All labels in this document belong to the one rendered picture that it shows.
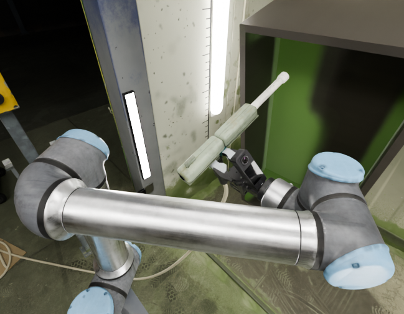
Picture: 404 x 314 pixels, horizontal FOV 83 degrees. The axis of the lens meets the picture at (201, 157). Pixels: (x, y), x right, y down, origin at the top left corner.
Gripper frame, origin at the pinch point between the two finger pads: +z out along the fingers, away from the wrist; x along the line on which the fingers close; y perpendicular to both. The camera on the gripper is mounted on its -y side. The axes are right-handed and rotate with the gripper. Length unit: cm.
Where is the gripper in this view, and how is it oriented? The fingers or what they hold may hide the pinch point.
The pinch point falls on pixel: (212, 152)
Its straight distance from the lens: 69.8
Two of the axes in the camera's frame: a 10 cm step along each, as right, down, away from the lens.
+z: -7.0, -4.6, 5.5
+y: 2.7, 5.4, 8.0
